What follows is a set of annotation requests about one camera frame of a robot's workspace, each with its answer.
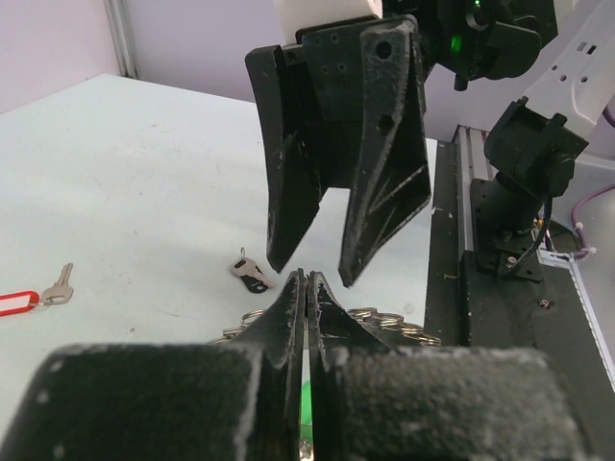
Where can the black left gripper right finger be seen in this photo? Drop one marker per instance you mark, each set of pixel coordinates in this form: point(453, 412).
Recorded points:
point(371, 401)

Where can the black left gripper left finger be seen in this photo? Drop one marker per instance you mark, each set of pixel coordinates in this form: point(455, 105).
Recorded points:
point(235, 400)

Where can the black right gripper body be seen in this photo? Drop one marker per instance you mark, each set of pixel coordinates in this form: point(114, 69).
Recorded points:
point(325, 63)

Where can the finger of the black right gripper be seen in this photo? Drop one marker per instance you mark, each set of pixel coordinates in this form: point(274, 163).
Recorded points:
point(294, 192)
point(391, 180)

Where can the large keyring with many rings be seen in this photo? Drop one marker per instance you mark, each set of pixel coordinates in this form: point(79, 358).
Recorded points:
point(383, 324)

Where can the key with black tag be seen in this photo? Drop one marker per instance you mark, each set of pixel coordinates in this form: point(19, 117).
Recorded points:
point(247, 270)

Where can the key with red tag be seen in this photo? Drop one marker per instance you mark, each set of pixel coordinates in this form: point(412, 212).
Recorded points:
point(59, 293)

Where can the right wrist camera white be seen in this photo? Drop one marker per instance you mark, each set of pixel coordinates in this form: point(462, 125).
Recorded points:
point(296, 15)

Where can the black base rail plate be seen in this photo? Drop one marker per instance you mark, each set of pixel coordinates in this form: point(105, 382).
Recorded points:
point(546, 307)

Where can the aluminium frame post left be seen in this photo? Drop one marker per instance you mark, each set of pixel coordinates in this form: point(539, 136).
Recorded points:
point(122, 36)

